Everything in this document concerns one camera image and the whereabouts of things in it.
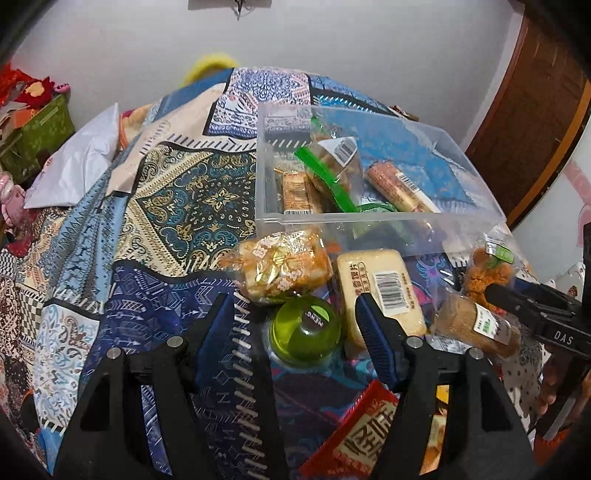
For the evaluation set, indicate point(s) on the golden pastry packet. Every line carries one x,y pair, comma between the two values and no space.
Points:
277,267

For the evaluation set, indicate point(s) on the patterned blue blanket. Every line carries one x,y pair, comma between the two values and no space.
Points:
184,207

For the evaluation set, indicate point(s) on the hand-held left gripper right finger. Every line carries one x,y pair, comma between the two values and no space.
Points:
373,332

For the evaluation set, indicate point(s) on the orange wafer packet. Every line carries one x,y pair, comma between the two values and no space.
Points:
295,194

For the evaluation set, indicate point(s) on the yellow round object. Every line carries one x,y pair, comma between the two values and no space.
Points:
210,64

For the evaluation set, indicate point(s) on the person's right hand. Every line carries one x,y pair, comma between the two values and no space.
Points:
548,392

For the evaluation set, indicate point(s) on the cream rice cake packet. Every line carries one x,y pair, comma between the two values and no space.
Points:
378,277

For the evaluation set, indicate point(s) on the white pillow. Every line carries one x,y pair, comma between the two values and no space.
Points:
78,161

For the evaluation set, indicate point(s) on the green snack packet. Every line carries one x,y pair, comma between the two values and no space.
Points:
376,210

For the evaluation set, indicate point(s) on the fried snack bag green label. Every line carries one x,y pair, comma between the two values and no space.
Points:
485,272

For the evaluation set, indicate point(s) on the yellow snack packet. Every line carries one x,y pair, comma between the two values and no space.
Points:
436,443

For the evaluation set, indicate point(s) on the dark wall fixture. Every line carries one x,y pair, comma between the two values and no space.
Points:
228,4

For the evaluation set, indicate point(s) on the green zip snack bag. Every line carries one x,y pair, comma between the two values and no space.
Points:
334,161

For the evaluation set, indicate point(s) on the white pink printed cloth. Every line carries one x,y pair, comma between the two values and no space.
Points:
575,194

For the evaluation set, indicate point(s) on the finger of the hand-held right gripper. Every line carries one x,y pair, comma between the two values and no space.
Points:
517,299

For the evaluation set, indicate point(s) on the green jelly cup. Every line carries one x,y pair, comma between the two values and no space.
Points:
307,337

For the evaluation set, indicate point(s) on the red fabric pile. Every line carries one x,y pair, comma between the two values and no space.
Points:
27,87

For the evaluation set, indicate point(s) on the brown roll snack packet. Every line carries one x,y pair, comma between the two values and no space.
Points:
471,321

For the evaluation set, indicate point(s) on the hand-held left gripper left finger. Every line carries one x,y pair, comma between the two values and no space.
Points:
220,327

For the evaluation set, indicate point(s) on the pink plush toy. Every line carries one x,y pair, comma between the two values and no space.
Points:
10,198

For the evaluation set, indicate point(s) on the green storage box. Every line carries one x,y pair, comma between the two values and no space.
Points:
39,134

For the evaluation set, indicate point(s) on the clear plastic storage container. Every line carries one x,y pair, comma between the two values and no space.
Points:
415,138

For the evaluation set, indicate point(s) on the gold foil roll packet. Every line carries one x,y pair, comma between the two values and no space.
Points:
399,187

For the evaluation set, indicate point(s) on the red snack packet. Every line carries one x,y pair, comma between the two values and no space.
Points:
364,434

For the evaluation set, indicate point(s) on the brown wooden door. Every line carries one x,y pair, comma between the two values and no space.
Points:
531,115

